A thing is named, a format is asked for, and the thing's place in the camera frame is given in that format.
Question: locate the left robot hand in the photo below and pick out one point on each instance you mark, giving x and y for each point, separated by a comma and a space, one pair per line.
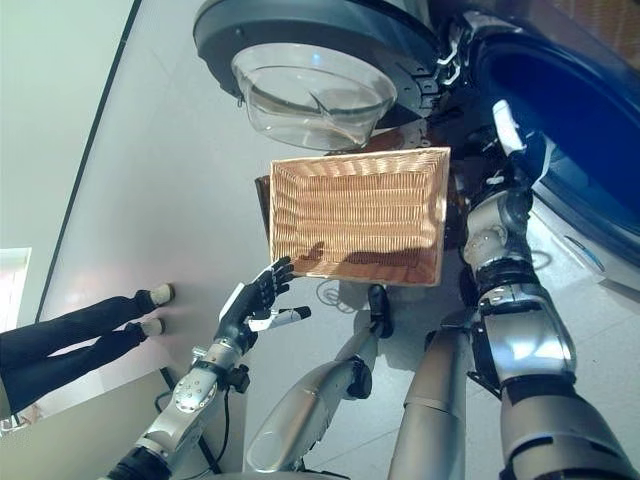
245, 305

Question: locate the grey front-load washing machine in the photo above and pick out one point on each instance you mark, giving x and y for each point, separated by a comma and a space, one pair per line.
575, 100

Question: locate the round glass washer door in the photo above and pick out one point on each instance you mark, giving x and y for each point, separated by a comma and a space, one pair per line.
310, 65

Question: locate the silver right robot leg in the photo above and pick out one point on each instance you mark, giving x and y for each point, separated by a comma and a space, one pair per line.
430, 415

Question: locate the small blue washer decal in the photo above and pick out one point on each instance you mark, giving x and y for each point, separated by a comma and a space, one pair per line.
587, 255

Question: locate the silver left robot leg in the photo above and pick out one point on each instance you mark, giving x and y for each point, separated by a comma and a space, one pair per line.
310, 400

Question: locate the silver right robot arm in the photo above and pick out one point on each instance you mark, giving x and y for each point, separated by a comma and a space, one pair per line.
525, 350

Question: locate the rectangular wicker laundry basket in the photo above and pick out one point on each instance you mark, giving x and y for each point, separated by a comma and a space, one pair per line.
350, 210

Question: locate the silver robot leg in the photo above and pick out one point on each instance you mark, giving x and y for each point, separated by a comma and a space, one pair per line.
430, 415
310, 400

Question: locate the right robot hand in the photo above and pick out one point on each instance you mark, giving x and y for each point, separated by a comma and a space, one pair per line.
510, 135

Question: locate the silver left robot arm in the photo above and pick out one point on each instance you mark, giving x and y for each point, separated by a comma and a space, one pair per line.
185, 410

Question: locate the grey robot torso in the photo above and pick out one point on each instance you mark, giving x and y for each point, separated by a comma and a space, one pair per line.
280, 475

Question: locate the person leg black trousers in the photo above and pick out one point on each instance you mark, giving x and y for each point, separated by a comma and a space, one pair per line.
75, 325
65, 365

